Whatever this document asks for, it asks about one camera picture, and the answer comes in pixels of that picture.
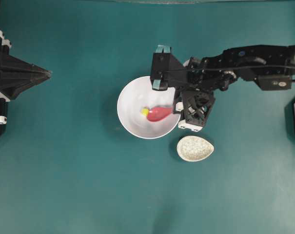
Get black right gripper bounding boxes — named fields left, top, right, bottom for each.
left=150, top=45, right=229, bottom=130

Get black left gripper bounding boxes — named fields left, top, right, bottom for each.
left=0, top=31, right=51, bottom=125

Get pink spoon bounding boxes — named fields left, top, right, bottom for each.
left=146, top=105, right=173, bottom=122

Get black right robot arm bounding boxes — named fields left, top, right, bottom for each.
left=150, top=45, right=295, bottom=132

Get white round bowl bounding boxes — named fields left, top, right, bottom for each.
left=117, top=76, right=179, bottom=139

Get yellow hexagonal prism block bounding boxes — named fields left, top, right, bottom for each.
left=141, top=108, right=149, bottom=117

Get speckled egg-shaped dish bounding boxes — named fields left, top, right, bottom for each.
left=177, top=136, right=215, bottom=162

